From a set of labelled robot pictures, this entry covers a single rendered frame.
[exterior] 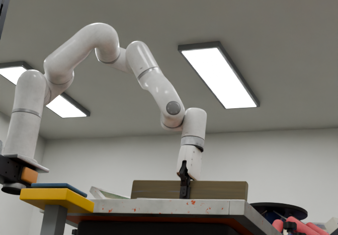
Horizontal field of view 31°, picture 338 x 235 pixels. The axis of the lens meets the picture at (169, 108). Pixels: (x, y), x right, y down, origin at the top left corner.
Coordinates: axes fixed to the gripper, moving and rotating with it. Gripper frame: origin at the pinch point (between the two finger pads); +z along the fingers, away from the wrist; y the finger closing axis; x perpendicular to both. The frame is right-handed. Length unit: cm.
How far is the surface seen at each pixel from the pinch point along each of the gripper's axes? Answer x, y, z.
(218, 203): 22.9, 34.9, 11.5
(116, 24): -154, -192, -190
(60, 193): -7, 59, 16
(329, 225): 35, -57, -4
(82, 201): -5, 52, 16
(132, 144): -257, -437, -180
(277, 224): 7, -88, -11
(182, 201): 13.3, 34.9, 11.2
